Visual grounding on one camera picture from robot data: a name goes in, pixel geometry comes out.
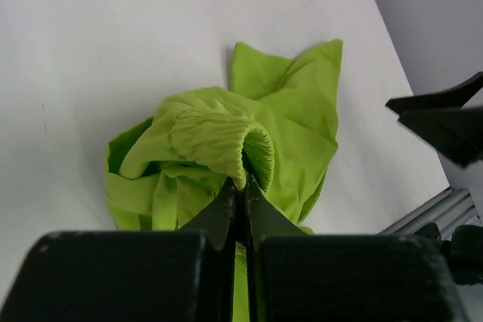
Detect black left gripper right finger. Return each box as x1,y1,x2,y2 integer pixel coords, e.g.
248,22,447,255
244,178,468,321

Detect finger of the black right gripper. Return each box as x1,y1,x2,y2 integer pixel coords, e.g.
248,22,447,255
398,106,482,167
386,71,482,114

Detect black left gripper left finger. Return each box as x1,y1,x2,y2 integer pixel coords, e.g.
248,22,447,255
1,180,236,321

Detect lime green shorts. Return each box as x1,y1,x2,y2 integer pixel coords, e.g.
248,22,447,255
104,38,344,322

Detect aluminium frame rail front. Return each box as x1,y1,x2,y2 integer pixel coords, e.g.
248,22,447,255
380,189,482,240

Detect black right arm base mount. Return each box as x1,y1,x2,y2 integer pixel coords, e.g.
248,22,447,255
414,222,482,286

